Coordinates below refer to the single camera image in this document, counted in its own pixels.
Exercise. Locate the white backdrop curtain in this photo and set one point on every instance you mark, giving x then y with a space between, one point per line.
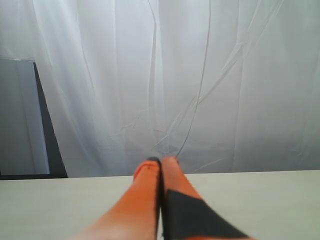
91 88

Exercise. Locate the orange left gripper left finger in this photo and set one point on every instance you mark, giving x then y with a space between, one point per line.
135 215

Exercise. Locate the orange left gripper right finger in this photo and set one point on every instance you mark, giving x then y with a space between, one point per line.
185 214

